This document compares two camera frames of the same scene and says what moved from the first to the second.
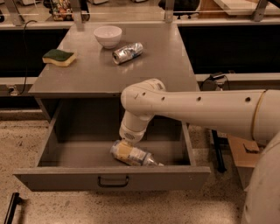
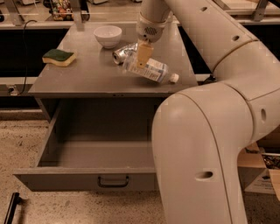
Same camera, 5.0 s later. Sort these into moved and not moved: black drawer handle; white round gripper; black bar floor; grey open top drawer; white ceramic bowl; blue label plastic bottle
Moved: blue label plastic bottle; white round gripper
Not moved: white ceramic bowl; black bar floor; grey open top drawer; black drawer handle
